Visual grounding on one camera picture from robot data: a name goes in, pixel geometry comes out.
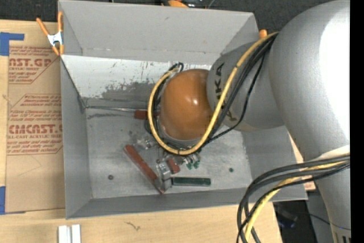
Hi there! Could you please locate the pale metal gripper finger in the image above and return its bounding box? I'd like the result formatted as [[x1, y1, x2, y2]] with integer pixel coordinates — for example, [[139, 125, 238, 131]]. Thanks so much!
[[155, 161, 173, 193]]

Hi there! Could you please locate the short red-brown flat block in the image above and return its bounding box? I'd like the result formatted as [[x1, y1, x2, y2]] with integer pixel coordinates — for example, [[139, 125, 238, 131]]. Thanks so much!
[[167, 158, 181, 175]]

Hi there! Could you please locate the long red-brown flat block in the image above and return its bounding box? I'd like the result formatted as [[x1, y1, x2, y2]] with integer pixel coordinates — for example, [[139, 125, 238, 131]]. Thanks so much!
[[123, 145, 166, 195]]

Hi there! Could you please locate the clear glass thing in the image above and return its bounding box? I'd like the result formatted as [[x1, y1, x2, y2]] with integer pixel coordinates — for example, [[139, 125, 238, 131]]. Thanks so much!
[[136, 135, 156, 150]]

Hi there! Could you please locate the grey metal bin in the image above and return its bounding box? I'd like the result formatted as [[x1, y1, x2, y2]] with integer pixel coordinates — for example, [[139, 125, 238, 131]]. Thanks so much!
[[57, 0, 309, 220]]

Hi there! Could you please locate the brown cardboard board red print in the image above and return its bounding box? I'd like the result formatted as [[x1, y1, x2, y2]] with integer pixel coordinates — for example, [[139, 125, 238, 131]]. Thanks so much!
[[0, 19, 67, 215]]

